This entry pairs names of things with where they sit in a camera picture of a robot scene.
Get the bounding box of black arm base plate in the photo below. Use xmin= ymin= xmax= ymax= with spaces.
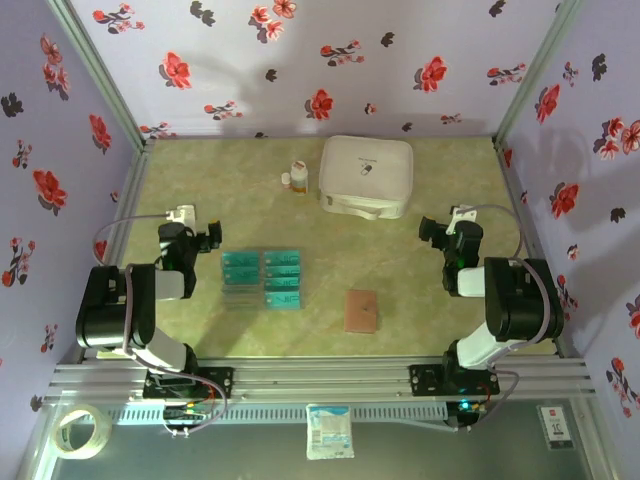
xmin=408 ymin=363 xmax=501 ymax=398
xmin=143 ymin=366 xmax=236 ymax=400

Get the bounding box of white medicine pouch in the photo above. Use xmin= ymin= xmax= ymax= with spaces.
xmin=318 ymin=134 xmax=415 ymax=221

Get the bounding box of grey right arm cable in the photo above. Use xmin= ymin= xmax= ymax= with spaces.
xmin=452 ymin=202 xmax=564 ymax=434

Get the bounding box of white gauze packet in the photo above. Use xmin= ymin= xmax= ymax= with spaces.
xmin=305 ymin=403 xmax=356 ymax=461

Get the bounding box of black and white label card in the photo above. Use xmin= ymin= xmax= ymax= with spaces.
xmin=537 ymin=403 xmax=576 ymax=451

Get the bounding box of aluminium frame post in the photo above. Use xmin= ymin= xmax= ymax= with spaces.
xmin=492 ymin=0 xmax=586 ymax=146
xmin=44 ymin=0 xmax=157 ymax=151

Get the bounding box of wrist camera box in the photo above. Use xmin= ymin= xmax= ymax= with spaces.
xmin=166 ymin=203 xmax=197 ymax=225
xmin=446 ymin=203 xmax=479 ymax=236

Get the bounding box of large white-capped pill bottle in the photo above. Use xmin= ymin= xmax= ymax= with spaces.
xmin=289 ymin=159 xmax=310 ymax=197

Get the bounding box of aluminium side rail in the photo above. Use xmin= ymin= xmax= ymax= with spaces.
xmin=59 ymin=139 xmax=156 ymax=366
xmin=492 ymin=137 xmax=584 ymax=359

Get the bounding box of clear tape roll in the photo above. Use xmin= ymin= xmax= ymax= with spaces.
xmin=51 ymin=403 xmax=114 ymax=461

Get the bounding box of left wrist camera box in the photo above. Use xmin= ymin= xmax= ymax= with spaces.
xmin=166 ymin=203 xmax=197 ymax=225

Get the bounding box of grey left arm cable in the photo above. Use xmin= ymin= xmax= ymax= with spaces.
xmin=93 ymin=212 xmax=229 ymax=439

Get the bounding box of slotted grey cable duct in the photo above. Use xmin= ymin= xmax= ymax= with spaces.
xmin=107 ymin=403 xmax=449 ymax=422

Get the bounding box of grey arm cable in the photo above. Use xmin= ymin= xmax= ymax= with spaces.
xmin=452 ymin=202 xmax=564 ymax=434
xmin=93 ymin=212 xmax=229 ymax=439

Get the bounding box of group of teal packets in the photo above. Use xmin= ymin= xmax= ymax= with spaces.
xmin=219 ymin=248 xmax=307 ymax=312

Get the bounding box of aluminium mounting rail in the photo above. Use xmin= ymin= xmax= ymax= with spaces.
xmin=42 ymin=355 xmax=599 ymax=406

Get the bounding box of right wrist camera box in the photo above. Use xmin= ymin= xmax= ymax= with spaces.
xmin=446 ymin=203 xmax=479 ymax=236

